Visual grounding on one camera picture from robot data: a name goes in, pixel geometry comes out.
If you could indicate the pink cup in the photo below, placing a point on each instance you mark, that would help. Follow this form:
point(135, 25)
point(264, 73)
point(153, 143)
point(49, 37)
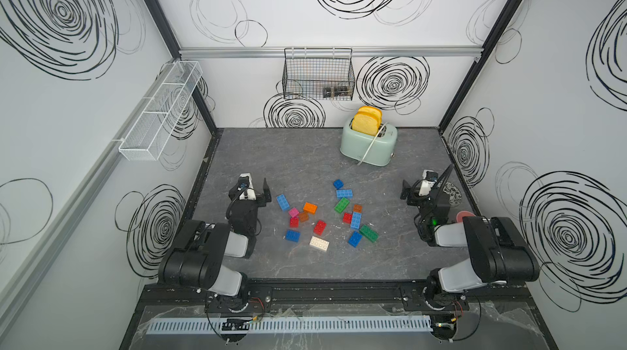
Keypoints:
point(463, 214)

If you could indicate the pink square brick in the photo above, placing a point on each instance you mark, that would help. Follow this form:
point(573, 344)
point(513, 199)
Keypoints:
point(293, 212)

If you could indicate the light blue vertical brick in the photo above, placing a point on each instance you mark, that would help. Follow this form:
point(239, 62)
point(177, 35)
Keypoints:
point(356, 220)

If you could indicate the yellow toast slice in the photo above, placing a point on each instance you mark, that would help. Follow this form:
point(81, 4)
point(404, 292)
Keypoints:
point(373, 112)
point(366, 123)

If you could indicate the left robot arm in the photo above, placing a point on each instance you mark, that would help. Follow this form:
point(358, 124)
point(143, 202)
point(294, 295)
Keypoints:
point(195, 258)

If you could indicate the mint green toaster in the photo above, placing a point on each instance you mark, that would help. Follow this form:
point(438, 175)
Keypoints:
point(377, 151)

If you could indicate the blue rectangular brick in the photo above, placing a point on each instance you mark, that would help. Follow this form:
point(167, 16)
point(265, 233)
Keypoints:
point(292, 236)

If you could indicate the white wire shelf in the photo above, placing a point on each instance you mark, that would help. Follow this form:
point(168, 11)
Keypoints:
point(168, 99)

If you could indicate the green flat brick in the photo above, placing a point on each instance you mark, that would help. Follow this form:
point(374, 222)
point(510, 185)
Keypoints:
point(369, 233)

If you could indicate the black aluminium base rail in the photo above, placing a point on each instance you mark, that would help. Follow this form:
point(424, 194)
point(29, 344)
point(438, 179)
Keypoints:
point(262, 295)

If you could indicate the light blue long brick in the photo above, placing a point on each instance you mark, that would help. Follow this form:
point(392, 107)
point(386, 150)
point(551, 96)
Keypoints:
point(283, 203)

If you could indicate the white rectangular brick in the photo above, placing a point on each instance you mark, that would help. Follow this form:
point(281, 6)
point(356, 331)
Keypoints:
point(319, 243)

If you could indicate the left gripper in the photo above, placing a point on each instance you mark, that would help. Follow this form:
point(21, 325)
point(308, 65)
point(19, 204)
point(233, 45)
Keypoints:
point(260, 200)

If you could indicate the small red square brick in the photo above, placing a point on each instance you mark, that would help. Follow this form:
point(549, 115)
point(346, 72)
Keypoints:
point(294, 223)

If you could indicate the white cable duct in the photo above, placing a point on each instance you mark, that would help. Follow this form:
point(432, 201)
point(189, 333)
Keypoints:
point(289, 325)

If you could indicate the small dark blue brick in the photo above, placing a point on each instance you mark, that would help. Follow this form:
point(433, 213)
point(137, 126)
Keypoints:
point(338, 184)

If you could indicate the dark object in basket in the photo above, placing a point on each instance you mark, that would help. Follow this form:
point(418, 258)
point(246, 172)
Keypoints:
point(336, 92)

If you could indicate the orange rectangular brick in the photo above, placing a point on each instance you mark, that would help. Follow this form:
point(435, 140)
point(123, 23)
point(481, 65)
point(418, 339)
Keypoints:
point(310, 208)

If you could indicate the black wire basket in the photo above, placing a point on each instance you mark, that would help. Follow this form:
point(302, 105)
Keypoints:
point(307, 70)

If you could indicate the yellow toast slice front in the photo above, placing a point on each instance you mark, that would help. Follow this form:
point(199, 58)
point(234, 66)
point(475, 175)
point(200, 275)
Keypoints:
point(366, 123)

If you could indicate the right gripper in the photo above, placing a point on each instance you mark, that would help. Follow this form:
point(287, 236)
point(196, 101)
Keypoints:
point(415, 193)

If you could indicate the brown square brick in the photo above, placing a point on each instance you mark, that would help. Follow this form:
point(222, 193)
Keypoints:
point(303, 216)

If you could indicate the yellow toast slice back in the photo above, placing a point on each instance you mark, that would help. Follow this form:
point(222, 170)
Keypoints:
point(373, 112)

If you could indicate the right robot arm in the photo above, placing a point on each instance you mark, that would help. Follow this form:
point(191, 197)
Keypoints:
point(498, 254)

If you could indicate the blue square brick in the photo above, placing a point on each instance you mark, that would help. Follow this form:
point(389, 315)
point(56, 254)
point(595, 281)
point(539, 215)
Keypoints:
point(354, 239)

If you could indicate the speckled plate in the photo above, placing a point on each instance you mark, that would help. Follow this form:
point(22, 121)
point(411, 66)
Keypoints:
point(454, 194)

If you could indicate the red rectangular brick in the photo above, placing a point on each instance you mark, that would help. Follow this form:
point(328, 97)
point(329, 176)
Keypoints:
point(319, 228)

